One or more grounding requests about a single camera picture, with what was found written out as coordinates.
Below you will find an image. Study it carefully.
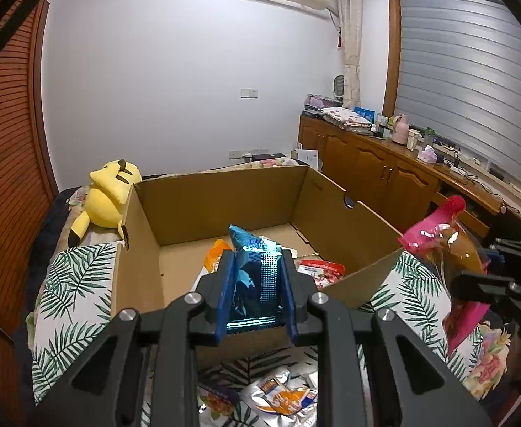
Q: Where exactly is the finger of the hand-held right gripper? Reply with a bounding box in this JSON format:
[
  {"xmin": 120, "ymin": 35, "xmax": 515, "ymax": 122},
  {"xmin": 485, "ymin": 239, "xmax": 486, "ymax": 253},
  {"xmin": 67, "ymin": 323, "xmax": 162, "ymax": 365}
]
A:
[
  {"xmin": 485, "ymin": 238, "xmax": 521, "ymax": 277},
  {"xmin": 449, "ymin": 271, "xmax": 521, "ymax": 317}
]

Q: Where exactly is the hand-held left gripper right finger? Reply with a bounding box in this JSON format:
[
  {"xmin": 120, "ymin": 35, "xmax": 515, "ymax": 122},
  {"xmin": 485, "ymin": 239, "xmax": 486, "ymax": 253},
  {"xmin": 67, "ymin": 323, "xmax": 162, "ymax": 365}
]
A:
[{"xmin": 278, "ymin": 249, "xmax": 494, "ymax": 427}]

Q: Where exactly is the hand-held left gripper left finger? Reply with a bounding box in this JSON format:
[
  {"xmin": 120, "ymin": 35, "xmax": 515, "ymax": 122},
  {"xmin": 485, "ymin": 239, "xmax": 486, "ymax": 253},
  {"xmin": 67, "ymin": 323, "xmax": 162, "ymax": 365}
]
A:
[{"xmin": 29, "ymin": 249, "xmax": 239, "ymax": 427}]

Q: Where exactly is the shiny blue snack packet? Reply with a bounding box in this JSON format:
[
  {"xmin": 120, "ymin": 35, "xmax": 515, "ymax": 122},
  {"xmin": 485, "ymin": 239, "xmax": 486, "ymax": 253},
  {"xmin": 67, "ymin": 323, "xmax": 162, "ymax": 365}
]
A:
[{"xmin": 227, "ymin": 225, "xmax": 288, "ymax": 334}]

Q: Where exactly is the orange chicken foot snack packet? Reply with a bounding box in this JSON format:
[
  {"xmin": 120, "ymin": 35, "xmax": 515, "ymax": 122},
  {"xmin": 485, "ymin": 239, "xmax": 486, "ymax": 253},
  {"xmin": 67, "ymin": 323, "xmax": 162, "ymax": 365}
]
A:
[{"xmin": 193, "ymin": 238, "xmax": 234, "ymax": 298}]

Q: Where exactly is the pink clear-window snack packet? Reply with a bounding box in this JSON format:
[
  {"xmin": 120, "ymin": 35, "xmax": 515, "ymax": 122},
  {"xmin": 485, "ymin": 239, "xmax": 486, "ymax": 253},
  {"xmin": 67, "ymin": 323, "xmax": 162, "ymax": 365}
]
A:
[{"xmin": 398, "ymin": 196, "xmax": 492, "ymax": 357}]

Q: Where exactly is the brown cardboard box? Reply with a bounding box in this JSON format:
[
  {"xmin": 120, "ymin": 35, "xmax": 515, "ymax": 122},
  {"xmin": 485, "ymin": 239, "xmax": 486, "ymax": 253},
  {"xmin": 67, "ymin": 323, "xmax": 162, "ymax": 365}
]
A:
[{"xmin": 111, "ymin": 164, "xmax": 404, "ymax": 363}]

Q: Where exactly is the red white snack packet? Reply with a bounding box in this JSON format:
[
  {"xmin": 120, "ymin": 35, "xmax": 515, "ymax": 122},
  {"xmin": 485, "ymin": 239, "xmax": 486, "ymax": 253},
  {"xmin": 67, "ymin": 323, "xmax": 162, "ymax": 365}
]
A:
[{"xmin": 297, "ymin": 258, "xmax": 346, "ymax": 292}]

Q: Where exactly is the floral blanket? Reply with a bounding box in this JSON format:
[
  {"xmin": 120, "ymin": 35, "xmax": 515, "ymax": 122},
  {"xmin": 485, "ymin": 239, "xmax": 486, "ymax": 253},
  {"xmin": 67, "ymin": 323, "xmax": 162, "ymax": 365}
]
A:
[{"xmin": 447, "ymin": 311, "xmax": 521, "ymax": 401}]

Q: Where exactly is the silver white snack packet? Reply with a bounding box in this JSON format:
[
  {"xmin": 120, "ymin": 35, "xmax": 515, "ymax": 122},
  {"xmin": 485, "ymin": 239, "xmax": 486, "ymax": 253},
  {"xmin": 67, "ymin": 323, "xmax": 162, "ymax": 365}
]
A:
[{"xmin": 238, "ymin": 362, "xmax": 321, "ymax": 427}]

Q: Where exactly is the colourful print snack packet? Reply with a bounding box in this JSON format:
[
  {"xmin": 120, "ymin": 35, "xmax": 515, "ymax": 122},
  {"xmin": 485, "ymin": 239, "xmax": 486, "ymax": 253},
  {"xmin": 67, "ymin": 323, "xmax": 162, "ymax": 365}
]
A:
[{"xmin": 197, "ymin": 383, "xmax": 241, "ymax": 427}]

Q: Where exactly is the patterned pillow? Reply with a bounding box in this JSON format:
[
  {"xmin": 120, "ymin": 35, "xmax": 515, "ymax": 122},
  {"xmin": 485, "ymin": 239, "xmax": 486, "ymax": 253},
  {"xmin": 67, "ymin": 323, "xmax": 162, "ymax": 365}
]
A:
[{"xmin": 198, "ymin": 155, "xmax": 297, "ymax": 174}]

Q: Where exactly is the white carton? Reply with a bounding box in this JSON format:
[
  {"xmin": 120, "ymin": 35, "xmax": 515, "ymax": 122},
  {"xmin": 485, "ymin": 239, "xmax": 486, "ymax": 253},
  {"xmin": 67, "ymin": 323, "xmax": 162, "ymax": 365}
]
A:
[{"xmin": 295, "ymin": 147, "xmax": 320, "ymax": 172}]

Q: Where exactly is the wooden cabinet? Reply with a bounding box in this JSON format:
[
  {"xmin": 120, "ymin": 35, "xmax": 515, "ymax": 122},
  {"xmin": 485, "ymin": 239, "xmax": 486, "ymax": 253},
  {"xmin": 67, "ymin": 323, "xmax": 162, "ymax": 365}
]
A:
[{"xmin": 298, "ymin": 113, "xmax": 521, "ymax": 250}]

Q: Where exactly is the leaf print bed cover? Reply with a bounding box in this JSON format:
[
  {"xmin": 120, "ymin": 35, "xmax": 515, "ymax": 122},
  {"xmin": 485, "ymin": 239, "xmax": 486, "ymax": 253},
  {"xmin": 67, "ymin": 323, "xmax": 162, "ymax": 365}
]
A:
[{"xmin": 29, "ymin": 242, "xmax": 488, "ymax": 427}]

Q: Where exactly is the yellow plush toy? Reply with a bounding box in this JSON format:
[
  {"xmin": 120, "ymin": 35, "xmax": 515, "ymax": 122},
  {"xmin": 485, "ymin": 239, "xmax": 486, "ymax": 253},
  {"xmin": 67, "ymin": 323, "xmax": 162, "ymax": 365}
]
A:
[{"xmin": 68, "ymin": 159, "xmax": 142, "ymax": 247}]

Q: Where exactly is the pink kettle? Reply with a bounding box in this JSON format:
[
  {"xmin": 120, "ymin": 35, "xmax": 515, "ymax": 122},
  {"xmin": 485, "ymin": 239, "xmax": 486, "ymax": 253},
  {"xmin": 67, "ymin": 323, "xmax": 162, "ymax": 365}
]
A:
[{"xmin": 391, "ymin": 113, "xmax": 410, "ymax": 145}]

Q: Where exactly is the dark cloth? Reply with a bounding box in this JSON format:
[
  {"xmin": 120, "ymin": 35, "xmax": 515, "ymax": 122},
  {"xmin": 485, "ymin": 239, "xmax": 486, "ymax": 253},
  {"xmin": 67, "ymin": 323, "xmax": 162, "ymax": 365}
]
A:
[{"xmin": 33, "ymin": 187, "xmax": 92, "ymax": 268}]

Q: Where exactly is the folded patterned cloth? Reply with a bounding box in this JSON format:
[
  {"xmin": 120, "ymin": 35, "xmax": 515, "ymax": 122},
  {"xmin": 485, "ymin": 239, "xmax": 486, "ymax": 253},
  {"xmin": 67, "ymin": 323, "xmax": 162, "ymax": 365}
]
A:
[{"xmin": 320, "ymin": 107, "xmax": 372, "ymax": 131}]

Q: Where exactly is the grey window blind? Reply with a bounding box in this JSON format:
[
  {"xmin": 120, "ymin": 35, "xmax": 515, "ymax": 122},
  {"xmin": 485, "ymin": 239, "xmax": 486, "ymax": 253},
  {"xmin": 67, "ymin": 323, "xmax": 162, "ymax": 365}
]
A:
[{"xmin": 394, "ymin": 0, "xmax": 521, "ymax": 185}]

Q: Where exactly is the purple patterned bundle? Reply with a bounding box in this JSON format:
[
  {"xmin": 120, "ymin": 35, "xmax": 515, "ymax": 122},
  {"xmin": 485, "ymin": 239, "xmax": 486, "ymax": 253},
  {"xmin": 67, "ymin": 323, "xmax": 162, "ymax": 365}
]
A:
[{"xmin": 305, "ymin": 93, "xmax": 334, "ymax": 112}]

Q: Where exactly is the wooden louvred wardrobe door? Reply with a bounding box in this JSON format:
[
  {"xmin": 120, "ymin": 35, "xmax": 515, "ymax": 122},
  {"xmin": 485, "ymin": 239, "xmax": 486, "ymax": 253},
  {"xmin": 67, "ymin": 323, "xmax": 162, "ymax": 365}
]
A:
[{"xmin": 0, "ymin": 0, "xmax": 59, "ymax": 339}]

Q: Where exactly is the cream curtain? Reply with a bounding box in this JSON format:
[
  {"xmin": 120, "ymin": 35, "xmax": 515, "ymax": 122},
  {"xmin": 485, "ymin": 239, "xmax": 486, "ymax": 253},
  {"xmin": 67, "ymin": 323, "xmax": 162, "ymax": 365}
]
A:
[{"xmin": 335, "ymin": 0, "xmax": 363, "ymax": 110}]

